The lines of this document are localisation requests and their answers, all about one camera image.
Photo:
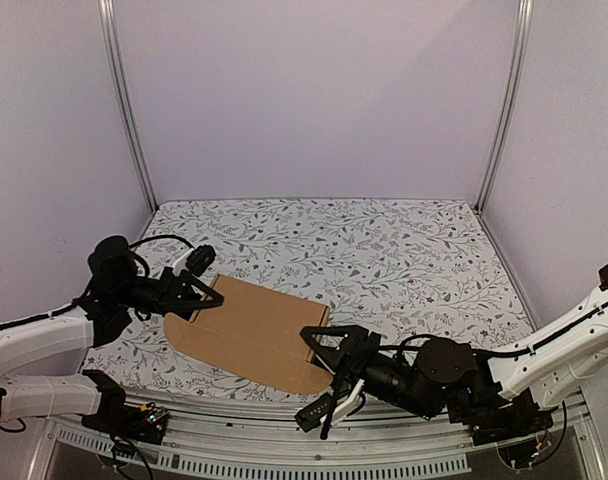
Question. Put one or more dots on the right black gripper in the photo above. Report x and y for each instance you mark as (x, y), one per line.
(357, 356)

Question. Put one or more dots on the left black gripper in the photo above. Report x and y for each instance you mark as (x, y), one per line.
(174, 294)

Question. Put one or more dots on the brown cardboard box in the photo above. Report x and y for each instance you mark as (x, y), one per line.
(254, 334)

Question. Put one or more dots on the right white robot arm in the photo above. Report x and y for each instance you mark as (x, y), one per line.
(498, 394)

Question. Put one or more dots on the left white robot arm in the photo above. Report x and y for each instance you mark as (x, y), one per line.
(97, 318)

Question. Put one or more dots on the floral patterned table mat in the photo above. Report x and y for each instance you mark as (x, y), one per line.
(397, 267)

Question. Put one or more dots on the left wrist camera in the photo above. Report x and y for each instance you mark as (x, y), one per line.
(116, 253)

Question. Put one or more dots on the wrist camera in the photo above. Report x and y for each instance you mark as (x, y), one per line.
(116, 253)
(441, 368)

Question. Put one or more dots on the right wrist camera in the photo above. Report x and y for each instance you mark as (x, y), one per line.
(441, 368)

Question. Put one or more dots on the front aluminium rail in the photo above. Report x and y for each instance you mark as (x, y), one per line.
(215, 438)

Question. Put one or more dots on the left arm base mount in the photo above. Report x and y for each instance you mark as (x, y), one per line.
(147, 423)

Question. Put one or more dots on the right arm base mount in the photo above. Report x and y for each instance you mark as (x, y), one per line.
(492, 419)

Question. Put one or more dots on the left aluminium frame post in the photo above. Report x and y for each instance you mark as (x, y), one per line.
(117, 72)

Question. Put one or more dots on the aluminium frame post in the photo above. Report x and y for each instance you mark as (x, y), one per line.
(509, 101)
(117, 72)

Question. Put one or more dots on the right aluminium frame post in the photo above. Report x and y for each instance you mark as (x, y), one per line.
(509, 101)

